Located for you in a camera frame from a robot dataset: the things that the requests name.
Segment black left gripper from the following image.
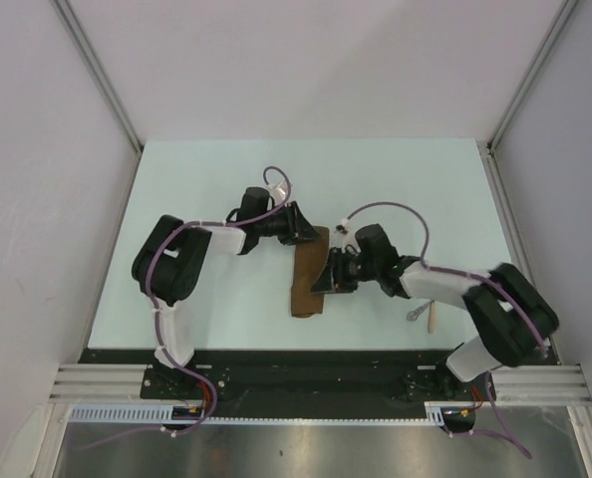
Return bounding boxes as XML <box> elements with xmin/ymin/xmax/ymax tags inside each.
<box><xmin>255</xmin><ymin>201</ymin><xmax>321</xmax><ymax>246</ymax></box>

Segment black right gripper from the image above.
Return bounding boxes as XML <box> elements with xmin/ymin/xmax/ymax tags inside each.
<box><xmin>310</xmin><ymin>246</ymin><xmax>380</xmax><ymax>293</ymax></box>

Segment brown cloth napkin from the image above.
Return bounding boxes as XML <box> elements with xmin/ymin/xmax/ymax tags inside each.
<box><xmin>290</xmin><ymin>226</ymin><xmax>330</xmax><ymax>319</ymax></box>

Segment silver ornate spoon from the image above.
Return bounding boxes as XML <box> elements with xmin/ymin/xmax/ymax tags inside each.
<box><xmin>406</xmin><ymin>301</ymin><xmax>433</xmax><ymax>322</ymax></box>

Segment silver fork wooden handle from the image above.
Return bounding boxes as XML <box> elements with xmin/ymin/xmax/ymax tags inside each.
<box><xmin>428</xmin><ymin>301</ymin><xmax>437</xmax><ymax>334</ymax></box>

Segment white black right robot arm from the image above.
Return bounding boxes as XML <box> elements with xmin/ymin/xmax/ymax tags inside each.
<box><xmin>311</xmin><ymin>224</ymin><xmax>559</xmax><ymax>399</ymax></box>

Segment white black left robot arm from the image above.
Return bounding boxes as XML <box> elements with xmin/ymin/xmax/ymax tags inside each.
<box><xmin>132</xmin><ymin>187</ymin><xmax>323</xmax><ymax>398</ymax></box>

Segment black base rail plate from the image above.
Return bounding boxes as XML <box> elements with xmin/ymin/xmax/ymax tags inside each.
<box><xmin>76</xmin><ymin>348</ymin><xmax>559</xmax><ymax>419</ymax></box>

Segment aluminium side rail profile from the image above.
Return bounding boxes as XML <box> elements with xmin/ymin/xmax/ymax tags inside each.
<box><xmin>478</xmin><ymin>141</ymin><xmax>592</xmax><ymax>477</ymax></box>

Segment white slotted cable duct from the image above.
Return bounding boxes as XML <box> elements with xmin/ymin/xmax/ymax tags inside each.
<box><xmin>69</xmin><ymin>400</ymin><xmax>481</xmax><ymax>427</ymax></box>

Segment left aluminium frame post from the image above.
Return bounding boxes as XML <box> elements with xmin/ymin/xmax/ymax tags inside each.
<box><xmin>50</xmin><ymin>0</ymin><xmax>145</xmax><ymax>157</ymax></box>

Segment aluminium frame post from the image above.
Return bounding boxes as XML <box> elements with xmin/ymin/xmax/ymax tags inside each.
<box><xmin>50</xmin><ymin>0</ymin><xmax>145</xmax><ymax>157</ymax></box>
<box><xmin>485</xmin><ymin>0</ymin><xmax>582</xmax><ymax>154</ymax></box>

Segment right aluminium frame post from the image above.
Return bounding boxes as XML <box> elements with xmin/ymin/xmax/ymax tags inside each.
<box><xmin>485</xmin><ymin>0</ymin><xmax>582</xmax><ymax>154</ymax></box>

